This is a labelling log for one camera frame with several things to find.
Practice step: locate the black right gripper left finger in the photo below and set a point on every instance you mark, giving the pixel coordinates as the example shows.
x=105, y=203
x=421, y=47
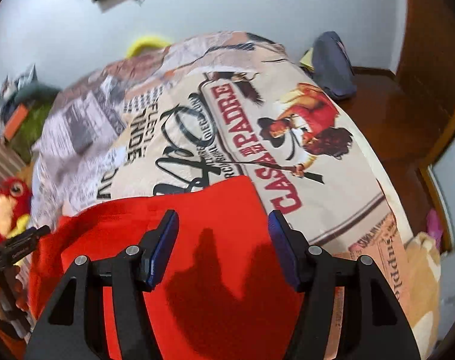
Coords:
x=96, y=301

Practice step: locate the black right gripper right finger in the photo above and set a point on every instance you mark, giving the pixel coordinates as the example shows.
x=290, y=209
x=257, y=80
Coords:
x=373, y=325

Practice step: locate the red zip jacket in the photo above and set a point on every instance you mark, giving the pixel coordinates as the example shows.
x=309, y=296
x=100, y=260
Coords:
x=223, y=295

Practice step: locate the person's left hand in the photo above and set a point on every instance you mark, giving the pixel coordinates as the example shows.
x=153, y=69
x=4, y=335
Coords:
x=17, y=290

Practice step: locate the red plush bird toy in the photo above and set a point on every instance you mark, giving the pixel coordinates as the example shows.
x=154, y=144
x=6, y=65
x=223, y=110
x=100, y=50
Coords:
x=15, y=208

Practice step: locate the beige fleece blanket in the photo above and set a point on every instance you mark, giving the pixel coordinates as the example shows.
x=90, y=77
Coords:
x=424, y=262

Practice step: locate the pink cloth item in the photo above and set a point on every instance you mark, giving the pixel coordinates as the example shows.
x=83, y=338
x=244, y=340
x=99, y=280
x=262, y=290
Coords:
x=434, y=227

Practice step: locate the orange box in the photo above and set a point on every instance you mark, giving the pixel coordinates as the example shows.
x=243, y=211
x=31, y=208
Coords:
x=15, y=122

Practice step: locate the dark green plush cushion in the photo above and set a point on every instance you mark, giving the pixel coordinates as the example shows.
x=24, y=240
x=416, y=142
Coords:
x=36, y=92

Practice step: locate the white wardrobe panel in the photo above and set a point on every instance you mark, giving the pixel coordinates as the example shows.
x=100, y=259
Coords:
x=443, y=174

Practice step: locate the brown wooden door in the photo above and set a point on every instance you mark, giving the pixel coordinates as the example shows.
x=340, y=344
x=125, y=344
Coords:
x=426, y=71

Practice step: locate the dark blue backpack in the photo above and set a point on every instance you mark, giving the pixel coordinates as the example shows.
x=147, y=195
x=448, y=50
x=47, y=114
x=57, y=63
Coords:
x=332, y=69

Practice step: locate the yellow round object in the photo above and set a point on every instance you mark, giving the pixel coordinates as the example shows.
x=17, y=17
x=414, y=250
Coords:
x=146, y=43

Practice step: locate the newspaper print bed cover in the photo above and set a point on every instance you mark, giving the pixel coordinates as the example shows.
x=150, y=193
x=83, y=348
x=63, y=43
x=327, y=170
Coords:
x=181, y=119

